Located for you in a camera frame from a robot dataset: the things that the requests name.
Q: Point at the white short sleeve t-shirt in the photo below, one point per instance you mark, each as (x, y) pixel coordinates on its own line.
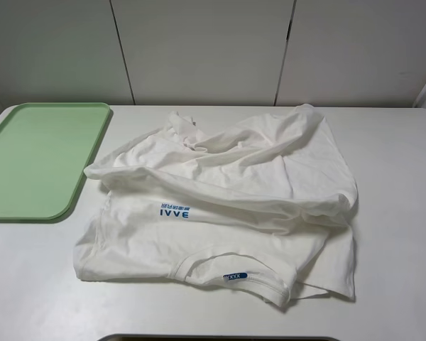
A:
(261, 207)

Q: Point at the light green plastic tray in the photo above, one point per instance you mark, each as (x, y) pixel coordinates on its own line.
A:
(44, 148)

